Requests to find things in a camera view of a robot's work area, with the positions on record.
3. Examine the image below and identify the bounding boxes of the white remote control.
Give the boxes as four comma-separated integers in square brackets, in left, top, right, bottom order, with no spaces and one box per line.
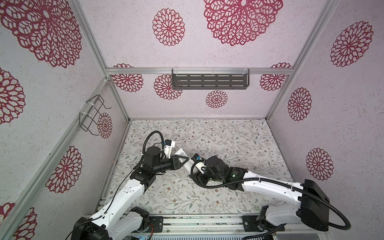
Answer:
[175,148,194,175]

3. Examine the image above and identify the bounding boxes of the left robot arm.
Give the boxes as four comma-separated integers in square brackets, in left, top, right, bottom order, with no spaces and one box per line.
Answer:
[68,147,190,240]

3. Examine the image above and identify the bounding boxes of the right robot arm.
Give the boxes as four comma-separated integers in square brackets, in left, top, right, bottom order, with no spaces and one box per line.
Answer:
[191,154,329,232]

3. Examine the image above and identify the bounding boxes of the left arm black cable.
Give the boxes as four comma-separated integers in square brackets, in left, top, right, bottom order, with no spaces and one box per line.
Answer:
[141,130,166,160]

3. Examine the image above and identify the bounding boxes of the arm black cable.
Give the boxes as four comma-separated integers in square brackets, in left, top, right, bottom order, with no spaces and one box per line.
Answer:
[141,130,166,160]
[190,161,352,240]

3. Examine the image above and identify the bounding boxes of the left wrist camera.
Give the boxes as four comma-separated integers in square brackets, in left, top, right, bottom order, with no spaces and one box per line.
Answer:
[164,140,176,159]

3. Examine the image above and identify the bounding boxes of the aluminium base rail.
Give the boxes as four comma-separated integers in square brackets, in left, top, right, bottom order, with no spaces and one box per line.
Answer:
[77,196,330,236]

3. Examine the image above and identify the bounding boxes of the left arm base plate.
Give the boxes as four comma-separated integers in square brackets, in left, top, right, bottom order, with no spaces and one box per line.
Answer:
[137,216,164,234]

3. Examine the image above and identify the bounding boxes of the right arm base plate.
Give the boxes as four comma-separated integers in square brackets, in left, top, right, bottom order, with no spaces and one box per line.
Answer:
[242,215,286,233]

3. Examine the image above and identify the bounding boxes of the black wire wall rack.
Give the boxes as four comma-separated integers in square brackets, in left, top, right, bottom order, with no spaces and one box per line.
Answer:
[78,95,113,139]

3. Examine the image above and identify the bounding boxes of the dark grey wall shelf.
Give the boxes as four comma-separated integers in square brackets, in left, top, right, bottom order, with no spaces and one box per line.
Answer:
[171,69,250,90]

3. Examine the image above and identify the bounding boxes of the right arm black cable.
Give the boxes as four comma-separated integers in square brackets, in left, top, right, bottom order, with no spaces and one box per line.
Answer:
[190,161,352,240]

